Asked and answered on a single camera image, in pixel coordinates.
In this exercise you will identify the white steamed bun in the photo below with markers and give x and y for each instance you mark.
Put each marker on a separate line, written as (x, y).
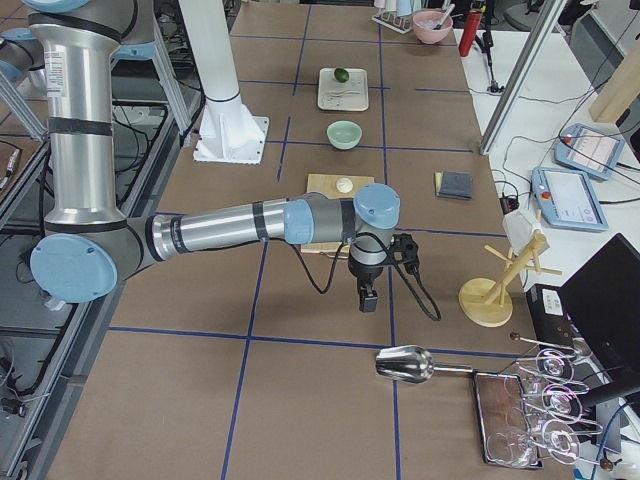
(344, 185)

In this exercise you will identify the light green bowl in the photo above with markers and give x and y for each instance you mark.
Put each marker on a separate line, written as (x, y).
(344, 135)

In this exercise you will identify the pink mixing bowl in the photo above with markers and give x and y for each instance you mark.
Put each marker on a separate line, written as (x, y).
(428, 27)

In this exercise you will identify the steel scoop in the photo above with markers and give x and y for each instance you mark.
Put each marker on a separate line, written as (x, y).
(413, 364)

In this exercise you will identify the wooden mug tree stand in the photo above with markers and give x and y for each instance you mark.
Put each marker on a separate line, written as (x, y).
(486, 302)

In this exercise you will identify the bamboo cutting board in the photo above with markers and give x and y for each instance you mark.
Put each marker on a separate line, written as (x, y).
(325, 184)

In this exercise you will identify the grey yellow folded cloth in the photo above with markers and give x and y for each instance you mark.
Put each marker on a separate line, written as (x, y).
(453, 185)

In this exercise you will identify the white cup on stand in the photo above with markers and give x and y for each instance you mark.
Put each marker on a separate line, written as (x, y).
(519, 226)

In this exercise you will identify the dark tray with glass rack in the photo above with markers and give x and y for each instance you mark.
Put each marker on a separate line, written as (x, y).
(532, 409)

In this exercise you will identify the cream bear print tray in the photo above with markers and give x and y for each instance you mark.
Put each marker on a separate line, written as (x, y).
(350, 96)

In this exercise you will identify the near blue teach pendant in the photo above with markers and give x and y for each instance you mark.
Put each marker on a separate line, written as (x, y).
(567, 199)

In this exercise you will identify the blue teach pendant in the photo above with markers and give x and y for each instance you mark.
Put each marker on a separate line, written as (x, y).
(567, 199)
(584, 148)

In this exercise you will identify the green lime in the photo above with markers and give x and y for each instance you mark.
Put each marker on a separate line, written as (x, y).
(341, 75)

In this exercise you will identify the black monitor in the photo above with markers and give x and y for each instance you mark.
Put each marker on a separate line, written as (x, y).
(602, 300)

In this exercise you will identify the far blue teach pendant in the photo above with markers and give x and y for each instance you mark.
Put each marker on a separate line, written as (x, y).
(584, 148)

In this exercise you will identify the dish rack with cups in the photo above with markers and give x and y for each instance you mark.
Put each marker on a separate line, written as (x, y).
(396, 15)

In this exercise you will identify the red bottle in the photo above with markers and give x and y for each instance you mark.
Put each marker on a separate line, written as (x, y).
(471, 26)

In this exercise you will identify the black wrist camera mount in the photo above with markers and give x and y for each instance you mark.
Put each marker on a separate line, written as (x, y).
(405, 251)

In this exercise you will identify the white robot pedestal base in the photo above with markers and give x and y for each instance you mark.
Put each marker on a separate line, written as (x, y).
(228, 132)

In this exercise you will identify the aluminium frame post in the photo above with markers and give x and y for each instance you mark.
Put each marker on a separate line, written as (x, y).
(543, 27)

